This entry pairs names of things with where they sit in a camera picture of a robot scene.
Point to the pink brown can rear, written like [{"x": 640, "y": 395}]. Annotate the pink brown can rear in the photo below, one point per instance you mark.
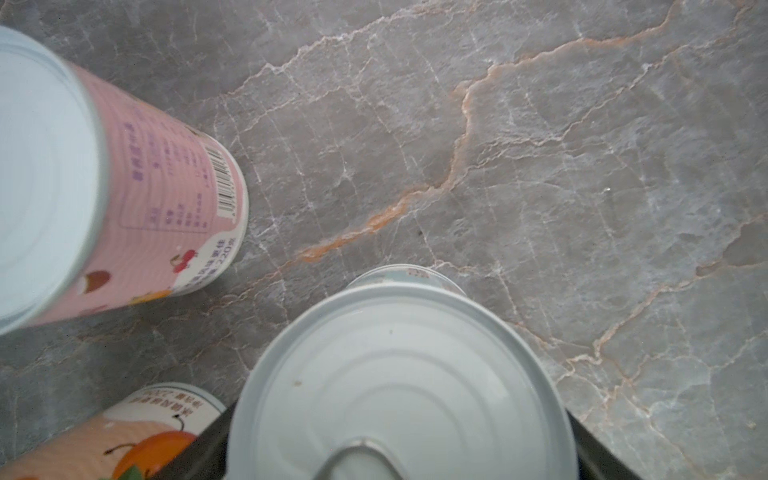
[{"x": 106, "y": 201}]

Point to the pale teal can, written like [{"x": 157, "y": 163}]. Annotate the pale teal can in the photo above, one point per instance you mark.
[{"x": 400, "y": 376}]

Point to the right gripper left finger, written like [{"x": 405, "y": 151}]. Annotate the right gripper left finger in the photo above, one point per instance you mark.
[{"x": 206, "y": 457}]

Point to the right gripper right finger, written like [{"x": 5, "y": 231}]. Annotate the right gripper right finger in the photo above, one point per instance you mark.
[{"x": 595, "y": 460}]

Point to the brown labelled can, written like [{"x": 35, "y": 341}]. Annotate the brown labelled can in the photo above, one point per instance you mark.
[{"x": 133, "y": 439}]

